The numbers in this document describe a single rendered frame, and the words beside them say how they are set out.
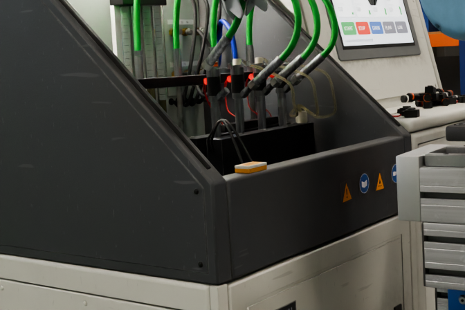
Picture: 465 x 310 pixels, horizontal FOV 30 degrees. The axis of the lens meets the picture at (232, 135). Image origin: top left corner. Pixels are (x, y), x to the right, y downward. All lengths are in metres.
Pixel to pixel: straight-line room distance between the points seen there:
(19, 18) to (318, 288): 0.72
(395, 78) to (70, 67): 1.11
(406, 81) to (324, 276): 0.94
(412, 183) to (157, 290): 0.47
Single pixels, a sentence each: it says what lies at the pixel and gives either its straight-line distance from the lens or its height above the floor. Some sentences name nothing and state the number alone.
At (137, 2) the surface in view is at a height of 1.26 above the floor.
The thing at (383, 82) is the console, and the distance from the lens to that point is 2.30.
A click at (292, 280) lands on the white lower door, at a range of 1.52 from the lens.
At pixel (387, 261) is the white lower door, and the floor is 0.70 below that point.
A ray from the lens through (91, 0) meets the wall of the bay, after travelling 1.89.
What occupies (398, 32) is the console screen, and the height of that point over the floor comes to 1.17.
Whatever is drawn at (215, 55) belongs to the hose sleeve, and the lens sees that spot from 1.62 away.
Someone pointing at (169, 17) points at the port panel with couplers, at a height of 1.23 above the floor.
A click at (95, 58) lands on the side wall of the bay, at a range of 1.46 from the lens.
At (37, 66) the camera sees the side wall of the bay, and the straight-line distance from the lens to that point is 1.56.
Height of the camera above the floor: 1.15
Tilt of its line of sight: 5 degrees down
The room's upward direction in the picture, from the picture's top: 3 degrees counter-clockwise
